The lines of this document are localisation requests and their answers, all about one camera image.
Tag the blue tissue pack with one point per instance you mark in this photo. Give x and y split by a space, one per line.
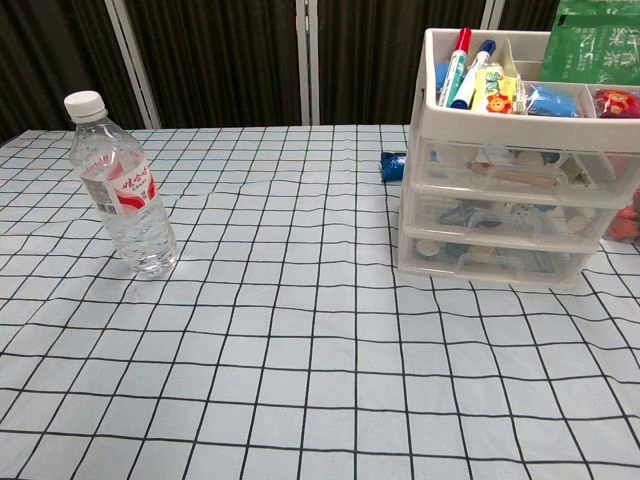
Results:
392 166

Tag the red cap whiteboard marker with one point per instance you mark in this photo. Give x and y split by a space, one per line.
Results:
457 65

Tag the green tea packet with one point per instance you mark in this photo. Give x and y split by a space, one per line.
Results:
590 50

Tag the yellow lion snack packet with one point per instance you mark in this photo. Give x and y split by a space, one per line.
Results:
492 95

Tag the clear plastic tray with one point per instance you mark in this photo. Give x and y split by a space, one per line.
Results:
430 167

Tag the blue eraser block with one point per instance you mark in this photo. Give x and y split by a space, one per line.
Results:
442 75

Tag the clear plastic water bottle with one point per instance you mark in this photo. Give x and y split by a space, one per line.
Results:
125 210

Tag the white black checkered tablecloth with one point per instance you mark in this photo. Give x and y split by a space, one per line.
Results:
300 325

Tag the red snack packet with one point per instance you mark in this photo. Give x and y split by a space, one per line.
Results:
617 102

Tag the white plastic drawer organizer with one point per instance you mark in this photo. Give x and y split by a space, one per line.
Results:
500 127

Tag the dark folding screen partition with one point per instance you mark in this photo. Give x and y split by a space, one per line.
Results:
225 60

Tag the blue item in clear wrap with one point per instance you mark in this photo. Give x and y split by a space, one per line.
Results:
550 100

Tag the clear plastic storage box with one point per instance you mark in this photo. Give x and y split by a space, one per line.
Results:
440 265

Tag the blue cap whiteboard marker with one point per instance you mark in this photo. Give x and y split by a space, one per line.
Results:
467 85

